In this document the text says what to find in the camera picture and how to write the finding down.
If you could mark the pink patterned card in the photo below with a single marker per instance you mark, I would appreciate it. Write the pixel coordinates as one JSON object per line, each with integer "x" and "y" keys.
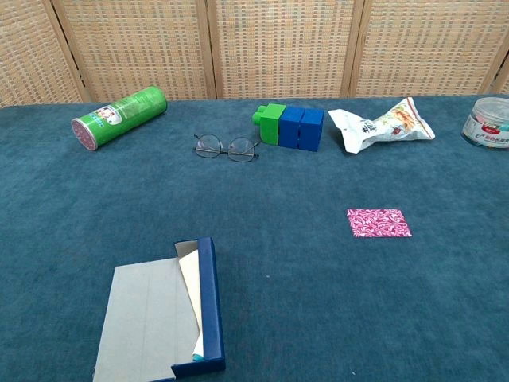
{"x": 379, "y": 223}

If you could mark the green plastic building block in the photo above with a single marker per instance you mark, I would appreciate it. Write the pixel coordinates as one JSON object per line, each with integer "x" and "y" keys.
{"x": 271, "y": 125}

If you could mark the blue plastic building block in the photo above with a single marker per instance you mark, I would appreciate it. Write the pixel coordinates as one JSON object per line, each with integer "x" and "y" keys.
{"x": 289, "y": 127}
{"x": 312, "y": 131}

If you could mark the white paper sheet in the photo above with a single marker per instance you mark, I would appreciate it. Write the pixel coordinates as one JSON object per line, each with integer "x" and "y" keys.
{"x": 193, "y": 286}

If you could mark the white crinkled snack bag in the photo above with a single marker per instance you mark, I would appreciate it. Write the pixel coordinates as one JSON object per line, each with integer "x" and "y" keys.
{"x": 374, "y": 129}

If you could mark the woven rattan screen panel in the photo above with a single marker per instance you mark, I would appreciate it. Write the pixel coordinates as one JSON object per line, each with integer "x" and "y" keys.
{"x": 278, "y": 47}
{"x": 425, "y": 47}
{"x": 24, "y": 51}
{"x": 504, "y": 81}
{"x": 139, "y": 47}

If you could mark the green cylindrical snack can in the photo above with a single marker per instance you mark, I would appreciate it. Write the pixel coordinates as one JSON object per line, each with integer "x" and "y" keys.
{"x": 123, "y": 117}

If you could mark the open blue cardboard box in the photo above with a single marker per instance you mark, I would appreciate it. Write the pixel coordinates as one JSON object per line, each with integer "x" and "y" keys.
{"x": 147, "y": 318}

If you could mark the small cyan object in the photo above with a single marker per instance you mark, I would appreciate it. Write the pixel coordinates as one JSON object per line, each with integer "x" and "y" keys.
{"x": 198, "y": 357}

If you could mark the clear plastic jar with clips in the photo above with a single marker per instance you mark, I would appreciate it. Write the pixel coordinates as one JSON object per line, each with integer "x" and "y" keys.
{"x": 487, "y": 123}

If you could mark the thin metal frame eyeglasses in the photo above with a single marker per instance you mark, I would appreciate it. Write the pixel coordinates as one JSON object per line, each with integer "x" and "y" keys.
{"x": 226, "y": 148}

